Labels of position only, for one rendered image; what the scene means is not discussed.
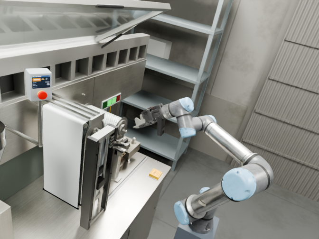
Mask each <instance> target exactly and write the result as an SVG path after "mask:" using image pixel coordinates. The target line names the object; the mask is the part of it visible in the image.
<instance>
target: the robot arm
mask: <svg viewBox="0 0 319 239"><path fill-rule="evenodd" d="M193 106H194V104H193V102H192V100H191V99H190V98H189V97H186V98H183V99H179V100H177V101H174V102H172V103H169V104H166V105H163V104H162V103H161V104H158V105H156V106H152V107H149V108H147V109H145V110H144V111H143V112H141V115H140V119H138V118H135V124H136V126H134V127H133V128H136V129H139V128H143V127H145V126H148V125H152V124H154V123H158V127H157V136H162V135H163V134H164V128H165V120H166V119H170V118H173V117H176V119H177V123H178V128H179V131H180V134H181V137H182V138H188V137H192V136H195V135H196V132H198V131H203V132H204V133H206V134H207V135H208V136H209V137H210V138H211V139H212V140H213V141H215V142H216V143H217V144H218V145H219V146H220V147H221V148H222V149H223V150H224V151H226V152H227V153H228V154H229V155H230V156H231V157H232V158H233V159H235V160H236V161H237V162H238V163H239V164H240V165H241V166H242V167H239V168H234V169H232V170H230V171H228V172H227V173H226V174H225V175H224V176H223V177H222V179H221V182H220V183H218V184H216V185H215V186H213V187H211V188H208V187H204V188H202V189H201V190H200V193H199V194H197V195H196V194H193V195H191V196H189V197H187V198H186V199H184V200H181V201H178V202H176V203H175V205H174V213H175V215H176V218H177V220H178V221H179V222H180V223H181V224H182V225H187V224H188V225H189V227H190V228H191V229H192V230H193V231H195V232H197V233H201V234H206V233H209V232H210V231H211V229H212V227H213V224H214V223H213V217H214V215H215V212H216V210H217V208H218V207H219V206H221V205H223V204H225V203H227V202H230V201H233V202H240V201H243V200H246V199H248V198H250V197H251V196H254V195H256V194H258V193H260V192H262V191H264V190H266V189H268V188H269V187H270V186H271V185H272V183H273V179H274V174H273V171H272V168H271V167H270V165H269V164H268V163H267V161H266V160H264V159H263V158H262V157H261V156H260V155H259V154H257V153H253V152H251V151H250V150H249V149H248V148H246V147H245V146H244V145H243V144H241V143H240V142H239V141H238V140H236V139H235V138H234V137H232V136H231V135H230V134H229V133H228V132H226V131H225V130H224V129H223V128H221V127H220V126H219V125H217V123H216V119H215V117H213V116H211V115H205V116H200V117H193V118H192V117H191V113H190V112H191V111H192V110H193V109H194V107H193Z"/></svg>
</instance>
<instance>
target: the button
mask: <svg viewBox="0 0 319 239"><path fill-rule="evenodd" d="M161 175H162V172H161V171H159V170H157V169H154V168H153V169H152V171H151V172H150V173H149V176H150V177H152V178H154V179H157V180H158V179H159V178H160V176H161Z"/></svg>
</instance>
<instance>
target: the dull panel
mask: <svg viewBox="0 0 319 239"><path fill-rule="evenodd" d="M43 174H44V153H43V146H42V147H39V146H35V147H33V148H31V149H29V150H28V151H26V152H24V153H22V154H20V155H18V156H16V157H14V158H13V159H11V160H9V161H7V162H5V163H3V164H1V165H0V200H1V201H4V200H6V199H8V198H9V197H11V196H12V195H13V194H15V193H16V192H18V191H19V190H21V189H22V188H24V187H25V186H27V185H28V184H30V183H31V182H33V181H35V180H36V179H38V178H39V177H40V176H42V175H43Z"/></svg>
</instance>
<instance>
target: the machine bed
mask: <svg viewBox="0 0 319 239"><path fill-rule="evenodd" d="M145 157H148V156H146V155H144V154H142V153H139V152H136V153H135V154H134V155H133V156H132V157H131V158H130V160H131V161H130V162H127V161H126V160H124V161H123V162H122V163H123V169H122V170H121V171H120V172H119V175H118V176H120V177H122V179H121V180H120V181H119V182H118V183H116V182H114V181H112V180H111V181H110V188H109V194H110V193H111V192H112V191H113V190H114V189H115V188H116V187H117V186H118V185H119V184H120V183H121V182H122V181H123V180H124V179H125V177H126V176H127V175H128V174H129V173H130V172H131V171H132V170H133V169H134V168H135V167H136V166H137V165H138V164H139V163H140V162H141V161H142V160H143V159H144V158H145ZM153 168H154V169H157V170H159V171H161V172H162V174H163V175H162V177H161V178H160V179H159V181H156V180H154V179H152V178H150V177H148V174H149V173H150V172H151V171H152V169H153ZM170 171H171V167H170V166H168V165H166V164H164V163H161V162H159V161H157V160H155V159H153V158H150V157H148V159H147V160H146V161H145V162H144V163H143V164H142V165H141V166H140V167H139V168H138V169H137V170H136V171H135V173H134V174H133V175H132V176H131V177H130V178H129V179H128V180H127V181H126V182H125V183H124V184H123V185H122V187H121V188H120V189H119V190H118V191H117V192H116V193H115V194H114V195H113V196H112V197H111V198H110V199H109V201H108V202H107V208H106V211H104V212H102V214H101V215H100V216H99V217H98V218H97V219H96V220H95V221H94V222H93V223H92V225H91V226H90V228H89V230H86V229H84V228H83V227H81V226H80V216H81V204H82V202H81V204H78V206H77V207H78V208H79V210H78V209H76V208H74V207H72V206H71V205H69V204H67V203H65V202H64V201H62V200H60V199H58V198H56V197H55V196H53V195H51V194H50V193H48V192H46V191H44V190H43V188H44V175H42V176H40V177H39V178H38V179H36V180H35V181H33V182H31V183H30V184H28V185H27V186H25V187H24V188H22V189H21V190H19V191H18V192H16V193H15V194H13V195H12V196H11V197H9V198H8V199H6V200H4V201H3V202H4V203H6V204H7V205H9V206H10V207H11V216H12V225H13V234H14V239H122V238H123V237H124V236H125V234H126V233H127V231H128V230H129V229H130V227H131V226H132V224H133V223H134V222H135V220H136V219H137V218H138V216H139V215H140V213H141V212H142V210H143V209H144V208H145V206H146V205H147V203H148V202H149V201H150V199H151V198H152V196H153V195H154V194H155V192H156V191H157V189H158V188H159V187H160V185H161V184H162V182H163V181H164V180H165V178H166V177H167V175H168V174H169V173H170ZM83 174H84V171H83ZM83 179H84V178H83ZM82 186H83V184H82ZM82 191H83V190H82ZM109 194H108V195H109ZM81 198H82V196H81Z"/></svg>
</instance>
